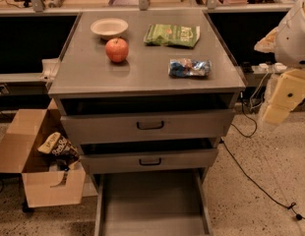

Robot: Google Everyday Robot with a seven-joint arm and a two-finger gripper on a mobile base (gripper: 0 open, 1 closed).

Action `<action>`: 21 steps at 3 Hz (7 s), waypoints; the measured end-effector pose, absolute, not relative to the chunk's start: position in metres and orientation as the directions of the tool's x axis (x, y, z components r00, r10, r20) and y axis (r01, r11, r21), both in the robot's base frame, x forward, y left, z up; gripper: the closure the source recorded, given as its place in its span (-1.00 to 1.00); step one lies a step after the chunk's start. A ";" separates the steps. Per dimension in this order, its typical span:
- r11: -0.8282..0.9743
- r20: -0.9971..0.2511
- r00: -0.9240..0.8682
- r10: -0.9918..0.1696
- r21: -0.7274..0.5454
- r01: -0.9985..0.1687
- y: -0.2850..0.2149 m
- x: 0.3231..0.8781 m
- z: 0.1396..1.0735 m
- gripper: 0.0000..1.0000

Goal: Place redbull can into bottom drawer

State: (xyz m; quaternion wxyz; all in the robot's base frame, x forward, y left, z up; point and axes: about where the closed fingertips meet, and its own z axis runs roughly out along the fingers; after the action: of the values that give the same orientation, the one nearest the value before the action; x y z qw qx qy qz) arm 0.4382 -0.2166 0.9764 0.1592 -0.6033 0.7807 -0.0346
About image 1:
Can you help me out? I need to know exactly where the black floor cable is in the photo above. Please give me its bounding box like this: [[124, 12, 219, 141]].
[[220, 91, 305, 222]]

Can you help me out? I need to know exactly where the black middle drawer handle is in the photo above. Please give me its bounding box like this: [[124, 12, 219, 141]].
[[139, 158, 162, 166]]

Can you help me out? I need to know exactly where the black top drawer handle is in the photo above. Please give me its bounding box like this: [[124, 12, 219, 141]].
[[136, 121, 164, 130]]

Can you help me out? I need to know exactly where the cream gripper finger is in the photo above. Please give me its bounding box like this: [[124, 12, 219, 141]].
[[262, 104, 290, 125]]

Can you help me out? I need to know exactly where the black drawer handle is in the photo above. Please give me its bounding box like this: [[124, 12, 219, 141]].
[[139, 158, 162, 166], [136, 121, 164, 130]]

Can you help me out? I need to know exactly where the red apple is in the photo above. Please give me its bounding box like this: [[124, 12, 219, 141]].
[[105, 37, 129, 63]]

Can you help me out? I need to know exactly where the white power strip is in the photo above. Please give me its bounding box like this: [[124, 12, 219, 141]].
[[258, 63, 287, 73]]

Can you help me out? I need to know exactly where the middle grey drawer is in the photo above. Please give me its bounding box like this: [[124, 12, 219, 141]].
[[81, 148, 217, 174]]

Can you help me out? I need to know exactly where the grey drawer cabinet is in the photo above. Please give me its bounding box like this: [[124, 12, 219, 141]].
[[48, 9, 247, 236]]

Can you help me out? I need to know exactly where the green chip bag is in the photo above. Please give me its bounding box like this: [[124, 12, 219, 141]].
[[144, 24, 201, 48]]

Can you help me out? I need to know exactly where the cardboard box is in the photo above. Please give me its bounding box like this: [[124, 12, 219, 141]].
[[0, 101, 86, 208]]

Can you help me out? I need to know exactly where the white paper bowl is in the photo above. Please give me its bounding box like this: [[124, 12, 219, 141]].
[[91, 18, 128, 40]]

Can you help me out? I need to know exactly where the bottom grey drawer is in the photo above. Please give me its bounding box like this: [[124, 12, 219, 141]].
[[94, 170, 214, 236]]

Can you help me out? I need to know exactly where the grey drawer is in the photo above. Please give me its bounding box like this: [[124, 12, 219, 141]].
[[81, 148, 217, 174], [94, 170, 214, 236], [61, 109, 234, 145]]

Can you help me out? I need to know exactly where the top grey drawer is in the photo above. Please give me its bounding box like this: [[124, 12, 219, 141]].
[[61, 109, 234, 145]]

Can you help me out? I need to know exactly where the brown snack bag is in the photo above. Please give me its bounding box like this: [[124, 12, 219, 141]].
[[37, 132, 79, 161]]

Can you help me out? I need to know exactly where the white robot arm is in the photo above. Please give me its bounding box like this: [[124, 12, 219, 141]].
[[254, 0, 305, 125]]

